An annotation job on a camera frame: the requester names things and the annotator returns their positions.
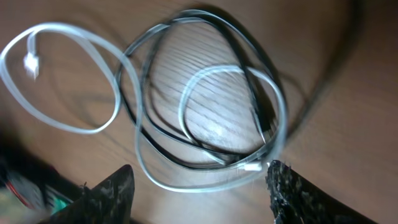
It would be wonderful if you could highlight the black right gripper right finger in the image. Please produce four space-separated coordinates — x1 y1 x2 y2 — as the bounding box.
266 160 374 224

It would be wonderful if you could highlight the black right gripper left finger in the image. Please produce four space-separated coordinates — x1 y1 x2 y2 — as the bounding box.
41 165 135 224

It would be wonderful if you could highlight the white usb cable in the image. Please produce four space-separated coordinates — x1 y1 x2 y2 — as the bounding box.
0 21 289 194

